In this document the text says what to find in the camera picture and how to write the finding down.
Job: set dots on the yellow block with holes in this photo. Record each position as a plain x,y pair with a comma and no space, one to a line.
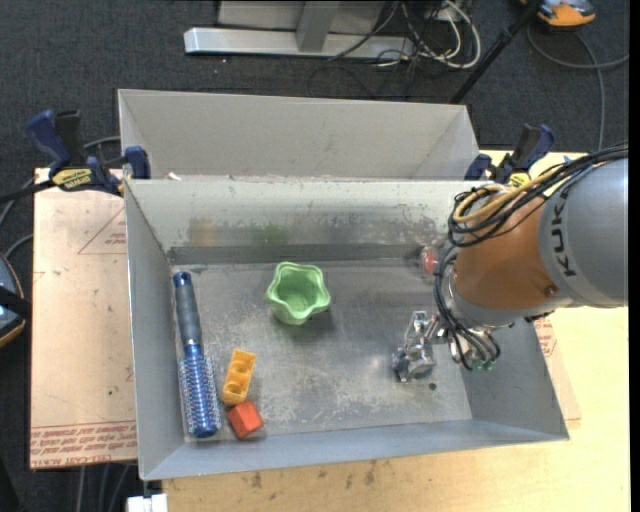
239,377

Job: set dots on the green star-shaped cup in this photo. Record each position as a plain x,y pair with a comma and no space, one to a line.
296,295

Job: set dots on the orange-red block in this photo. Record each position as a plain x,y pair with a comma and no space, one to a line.
245,419

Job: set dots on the grey metal bin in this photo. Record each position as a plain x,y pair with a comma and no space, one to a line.
320,395

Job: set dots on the blue round hairbrush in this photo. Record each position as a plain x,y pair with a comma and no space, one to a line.
199,390

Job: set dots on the brown cardboard board, red print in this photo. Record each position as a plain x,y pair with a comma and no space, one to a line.
80,310

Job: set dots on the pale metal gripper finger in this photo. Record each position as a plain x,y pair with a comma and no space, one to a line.
424,365
402,366

